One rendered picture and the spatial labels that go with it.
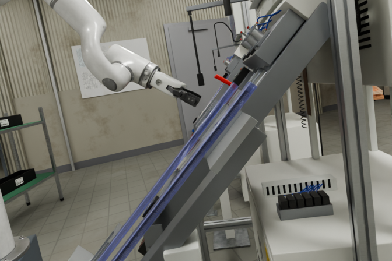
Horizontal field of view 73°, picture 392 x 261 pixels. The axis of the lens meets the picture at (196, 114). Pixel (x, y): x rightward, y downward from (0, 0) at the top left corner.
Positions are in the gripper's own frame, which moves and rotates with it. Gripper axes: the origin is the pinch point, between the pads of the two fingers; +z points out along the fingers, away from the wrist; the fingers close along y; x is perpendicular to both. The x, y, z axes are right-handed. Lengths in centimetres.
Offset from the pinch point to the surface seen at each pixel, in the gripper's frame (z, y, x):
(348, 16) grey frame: 20.9, -25.0, -33.3
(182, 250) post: 11, -45, 18
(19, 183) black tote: -123, 154, 173
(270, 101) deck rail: 16.4, -21.1, -10.3
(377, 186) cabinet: 71, 9, -2
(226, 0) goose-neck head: -4.3, -15.4, -27.3
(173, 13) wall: -118, 398, -74
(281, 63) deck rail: 14.2, -21.1, -19.3
